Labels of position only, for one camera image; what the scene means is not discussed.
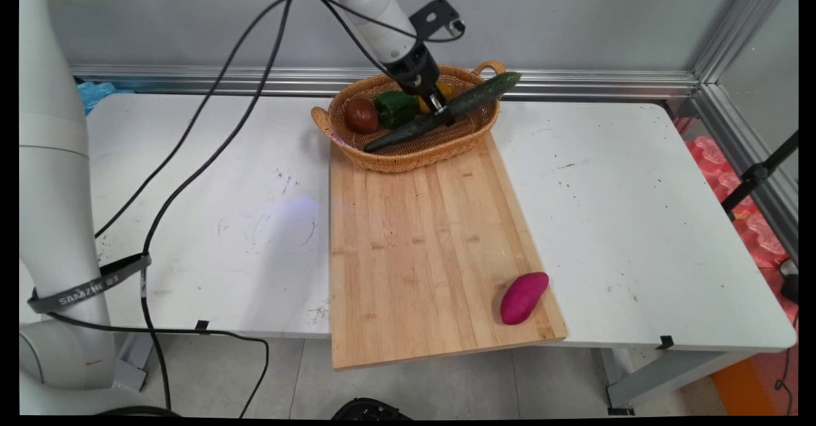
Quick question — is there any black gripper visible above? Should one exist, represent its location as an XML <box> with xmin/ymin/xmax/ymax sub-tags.
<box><xmin>381</xmin><ymin>43</ymin><xmax>456</xmax><ymax>128</ymax></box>

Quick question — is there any dark green cucumber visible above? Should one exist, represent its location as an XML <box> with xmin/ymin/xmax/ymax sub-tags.
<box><xmin>363</xmin><ymin>71</ymin><xmax>522</xmax><ymax>154</ymax></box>

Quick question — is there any yellow bell pepper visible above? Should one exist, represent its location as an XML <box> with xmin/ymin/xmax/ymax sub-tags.
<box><xmin>418</xmin><ymin>82</ymin><xmax>457</xmax><ymax>115</ymax></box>

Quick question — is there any green bell pepper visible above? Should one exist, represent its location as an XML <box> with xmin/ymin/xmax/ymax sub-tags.
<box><xmin>374</xmin><ymin>90</ymin><xmax>421</xmax><ymax>129</ymax></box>

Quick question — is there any woven wicker basket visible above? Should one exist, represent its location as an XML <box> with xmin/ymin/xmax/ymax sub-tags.
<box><xmin>311</xmin><ymin>61</ymin><xmax>509</xmax><ymax>173</ymax></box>

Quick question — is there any red brown tomato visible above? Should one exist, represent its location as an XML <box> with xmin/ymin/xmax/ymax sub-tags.
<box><xmin>345</xmin><ymin>98</ymin><xmax>380</xmax><ymax>135</ymax></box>

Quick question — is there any bamboo cutting board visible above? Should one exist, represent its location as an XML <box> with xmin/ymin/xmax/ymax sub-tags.
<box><xmin>329</xmin><ymin>131</ymin><xmax>568</xmax><ymax>371</ymax></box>

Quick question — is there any purple sweet potato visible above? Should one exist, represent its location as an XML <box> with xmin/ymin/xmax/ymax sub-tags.
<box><xmin>500</xmin><ymin>272</ymin><xmax>550</xmax><ymax>326</ymax></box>

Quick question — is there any black round object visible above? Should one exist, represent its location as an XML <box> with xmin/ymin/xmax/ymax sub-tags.
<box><xmin>331</xmin><ymin>398</ymin><xmax>414</xmax><ymax>421</ymax></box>

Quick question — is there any black tripod stand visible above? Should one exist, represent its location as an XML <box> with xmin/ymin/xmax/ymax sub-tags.
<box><xmin>720</xmin><ymin>131</ymin><xmax>799</xmax><ymax>223</ymax></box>

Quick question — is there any blue foam mat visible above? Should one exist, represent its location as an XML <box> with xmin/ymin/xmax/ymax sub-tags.
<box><xmin>76</xmin><ymin>80</ymin><xmax>119</xmax><ymax>116</ymax></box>

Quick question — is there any red foam mat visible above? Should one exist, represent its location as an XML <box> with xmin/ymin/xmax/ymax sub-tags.
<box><xmin>674</xmin><ymin>117</ymin><xmax>799</xmax><ymax>325</ymax></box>

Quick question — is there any grey table leg with foot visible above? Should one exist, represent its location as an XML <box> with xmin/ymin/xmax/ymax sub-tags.
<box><xmin>599</xmin><ymin>348</ymin><xmax>761</xmax><ymax>416</ymax></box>

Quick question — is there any black power adapter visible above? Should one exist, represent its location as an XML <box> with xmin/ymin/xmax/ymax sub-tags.
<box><xmin>779</xmin><ymin>260</ymin><xmax>799</xmax><ymax>305</ymax></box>

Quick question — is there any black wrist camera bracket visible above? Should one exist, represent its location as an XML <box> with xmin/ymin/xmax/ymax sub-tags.
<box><xmin>408</xmin><ymin>0</ymin><xmax>467</xmax><ymax>41</ymax></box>

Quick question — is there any long aluminium frame rail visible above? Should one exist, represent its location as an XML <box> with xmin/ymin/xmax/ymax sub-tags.
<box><xmin>70</xmin><ymin>62</ymin><xmax>702</xmax><ymax>103</ymax></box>

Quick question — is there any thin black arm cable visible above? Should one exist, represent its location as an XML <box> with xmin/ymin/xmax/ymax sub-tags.
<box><xmin>94</xmin><ymin>0</ymin><xmax>300</xmax><ymax>240</ymax></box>

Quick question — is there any thick black cable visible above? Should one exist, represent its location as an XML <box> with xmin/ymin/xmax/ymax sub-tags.
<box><xmin>139</xmin><ymin>0</ymin><xmax>303</xmax><ymax>413</ymax></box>

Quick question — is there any aluminium corner frame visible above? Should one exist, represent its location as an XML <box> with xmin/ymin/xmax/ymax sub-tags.
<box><xmin>691</xmin><ymin>0</ymin><xmax>799</xmax><ymax>264</ymax></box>

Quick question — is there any thin black floor cable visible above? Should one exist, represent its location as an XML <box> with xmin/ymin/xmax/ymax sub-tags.
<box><xmin>46</xmin><ymin>311</ymin><xmax>270</xmax><ymax>418</ymax></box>

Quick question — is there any grey velcro strap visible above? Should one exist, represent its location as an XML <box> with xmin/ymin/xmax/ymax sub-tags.
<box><xmin>26</xmin><ymin>252</ymin><xmax>153</xmax><ymax>315</ymax></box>

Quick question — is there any thin black cable by mat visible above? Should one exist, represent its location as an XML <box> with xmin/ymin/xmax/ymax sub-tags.
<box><xmin>774</xmin><ymin>311</ymin><xmax>799</xmax><ymax>416</ymax></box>

